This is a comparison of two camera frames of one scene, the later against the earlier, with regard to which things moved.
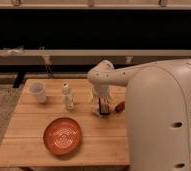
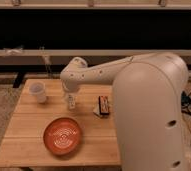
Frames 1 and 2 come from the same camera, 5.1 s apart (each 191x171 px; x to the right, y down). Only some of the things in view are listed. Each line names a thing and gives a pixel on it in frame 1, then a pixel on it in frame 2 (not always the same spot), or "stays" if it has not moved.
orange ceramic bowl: x=62 y=136 stays
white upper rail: x=95 y=5 stays
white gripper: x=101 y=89 -> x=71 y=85
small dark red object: x=104 y=105 stays
